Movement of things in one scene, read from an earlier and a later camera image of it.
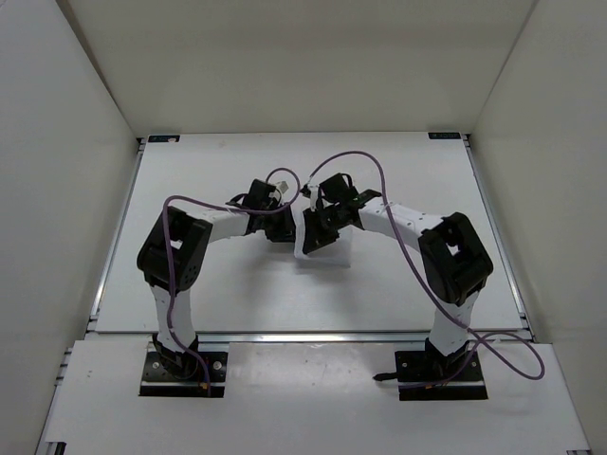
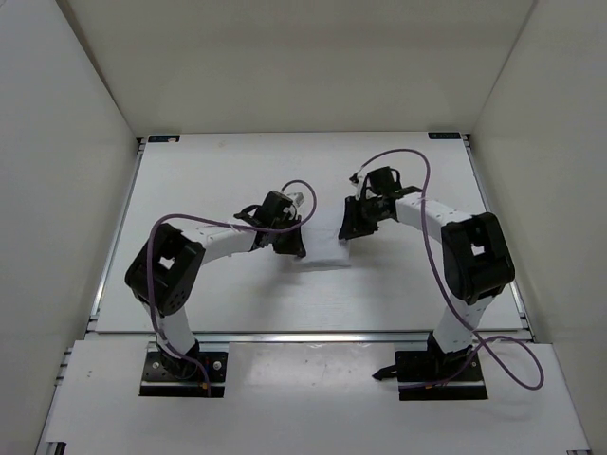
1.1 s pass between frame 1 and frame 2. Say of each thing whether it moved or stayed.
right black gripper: moved
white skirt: stayed
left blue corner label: stayed
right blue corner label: stayed
